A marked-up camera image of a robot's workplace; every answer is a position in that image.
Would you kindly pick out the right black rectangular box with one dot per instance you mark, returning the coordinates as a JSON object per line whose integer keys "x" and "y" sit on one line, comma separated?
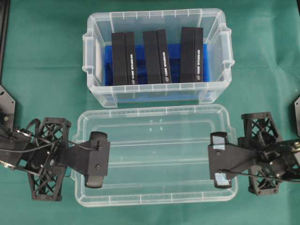
{"x": 191, "y": 55}

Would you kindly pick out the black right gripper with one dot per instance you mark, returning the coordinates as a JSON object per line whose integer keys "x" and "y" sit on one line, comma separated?
{"x": 261, "y": 155}

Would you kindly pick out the left black rectangular box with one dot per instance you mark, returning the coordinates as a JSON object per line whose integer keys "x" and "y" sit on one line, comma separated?
{"x": 124, "y": 59}

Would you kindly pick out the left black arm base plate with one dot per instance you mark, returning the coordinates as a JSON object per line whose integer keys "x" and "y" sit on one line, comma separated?
{"x": 7, "y": 109}

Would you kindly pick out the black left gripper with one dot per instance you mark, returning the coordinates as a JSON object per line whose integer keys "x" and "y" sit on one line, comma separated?
{"x": 50, "y": 152}

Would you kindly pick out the black rectangular box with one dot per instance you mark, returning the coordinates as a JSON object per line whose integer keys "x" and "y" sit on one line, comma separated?
{"x": 124, "y": 59}
{"x": 191, "y": 55}
{"x": 157, "y": 57}

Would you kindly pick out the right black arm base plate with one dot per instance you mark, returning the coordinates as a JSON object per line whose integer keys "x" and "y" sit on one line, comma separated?
{"x": 297, "y": 114}

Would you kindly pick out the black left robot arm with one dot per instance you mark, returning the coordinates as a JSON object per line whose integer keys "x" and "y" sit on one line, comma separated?
{"x": 12, "y": 148}

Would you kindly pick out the blue foam liner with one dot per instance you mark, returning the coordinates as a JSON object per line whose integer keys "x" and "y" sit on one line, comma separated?
{"x": 111, "y": 100}

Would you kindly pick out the clear plastic box lid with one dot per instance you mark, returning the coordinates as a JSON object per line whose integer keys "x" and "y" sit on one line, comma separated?
{"x": 158, "y": 166}

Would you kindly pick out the black left frame rail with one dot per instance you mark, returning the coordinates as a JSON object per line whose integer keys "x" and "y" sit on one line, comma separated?
{"x": 4, "y": 15}

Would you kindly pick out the green table cloth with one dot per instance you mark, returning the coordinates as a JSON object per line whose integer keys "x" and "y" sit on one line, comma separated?
{"x": 42, "y": 70}

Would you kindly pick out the middle black rectangular box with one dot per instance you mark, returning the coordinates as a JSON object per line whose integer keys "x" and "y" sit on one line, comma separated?
{"x": 157, "y": 57}

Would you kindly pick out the clear plastic storage box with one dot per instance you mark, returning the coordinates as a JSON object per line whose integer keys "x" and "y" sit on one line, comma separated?
{"x": 217, "y": 55}

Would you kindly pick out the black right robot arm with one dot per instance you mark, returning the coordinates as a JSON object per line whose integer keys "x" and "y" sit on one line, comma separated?
{"x": 261, "y": 154}

